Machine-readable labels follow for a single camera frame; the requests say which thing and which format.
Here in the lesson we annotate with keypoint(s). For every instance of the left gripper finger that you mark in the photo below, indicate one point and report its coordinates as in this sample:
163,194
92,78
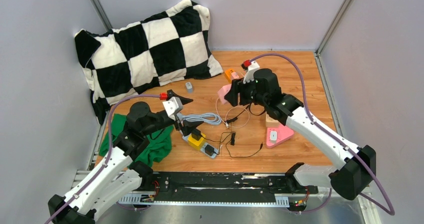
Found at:
188,127
171,94

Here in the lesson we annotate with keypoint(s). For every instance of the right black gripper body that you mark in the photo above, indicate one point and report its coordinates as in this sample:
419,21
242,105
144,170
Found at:
250,92

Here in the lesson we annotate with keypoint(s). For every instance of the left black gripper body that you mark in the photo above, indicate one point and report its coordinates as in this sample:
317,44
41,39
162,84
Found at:
178,124

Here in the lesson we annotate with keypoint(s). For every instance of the black tp-link power adapter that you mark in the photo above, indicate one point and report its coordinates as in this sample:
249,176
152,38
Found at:
224,136

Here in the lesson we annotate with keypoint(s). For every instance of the pink cube socket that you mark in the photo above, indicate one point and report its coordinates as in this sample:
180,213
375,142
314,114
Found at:
222,92

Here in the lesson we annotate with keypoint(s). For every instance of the grey blue small charger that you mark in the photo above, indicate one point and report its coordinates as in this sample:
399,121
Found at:
189,87

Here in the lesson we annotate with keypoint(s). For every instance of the yellow cube socket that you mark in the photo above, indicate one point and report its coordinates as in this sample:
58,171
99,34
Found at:
196,141

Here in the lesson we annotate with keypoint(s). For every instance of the beige cube socket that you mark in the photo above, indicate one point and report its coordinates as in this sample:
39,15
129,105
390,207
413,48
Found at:
270,122

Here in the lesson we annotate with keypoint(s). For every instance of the black adapter with thin cable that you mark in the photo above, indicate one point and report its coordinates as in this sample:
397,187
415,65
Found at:
216,119

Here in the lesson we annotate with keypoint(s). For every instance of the pink usb charger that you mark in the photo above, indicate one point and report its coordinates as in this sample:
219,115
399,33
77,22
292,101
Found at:
234,75

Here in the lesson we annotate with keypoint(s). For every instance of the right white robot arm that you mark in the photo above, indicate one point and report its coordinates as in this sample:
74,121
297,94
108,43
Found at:
353,167

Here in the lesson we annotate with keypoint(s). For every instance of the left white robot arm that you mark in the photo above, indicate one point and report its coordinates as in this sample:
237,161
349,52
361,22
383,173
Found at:
119,172

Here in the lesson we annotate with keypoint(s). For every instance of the orange power strip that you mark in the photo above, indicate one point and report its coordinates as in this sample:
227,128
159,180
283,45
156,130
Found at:
227,74

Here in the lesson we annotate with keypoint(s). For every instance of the light blue power strip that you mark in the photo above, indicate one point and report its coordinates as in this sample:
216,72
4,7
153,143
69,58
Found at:
207,149

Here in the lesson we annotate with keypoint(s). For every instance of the green cloth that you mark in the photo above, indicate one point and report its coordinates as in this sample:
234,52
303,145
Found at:
160,142

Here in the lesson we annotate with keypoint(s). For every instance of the white cube charger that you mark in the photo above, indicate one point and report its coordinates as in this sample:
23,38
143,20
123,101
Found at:
273,136

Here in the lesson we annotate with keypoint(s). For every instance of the pink power strip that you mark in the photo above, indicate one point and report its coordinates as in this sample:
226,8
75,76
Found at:
284,134

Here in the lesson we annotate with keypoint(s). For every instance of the black white checkered pillow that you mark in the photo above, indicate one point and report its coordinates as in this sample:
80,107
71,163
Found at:
166,47

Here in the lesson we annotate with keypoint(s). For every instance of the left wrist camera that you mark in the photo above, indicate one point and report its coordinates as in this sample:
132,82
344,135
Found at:
172,107

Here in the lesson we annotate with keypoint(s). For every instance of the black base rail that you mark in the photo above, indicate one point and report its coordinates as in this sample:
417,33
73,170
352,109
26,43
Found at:
221,190

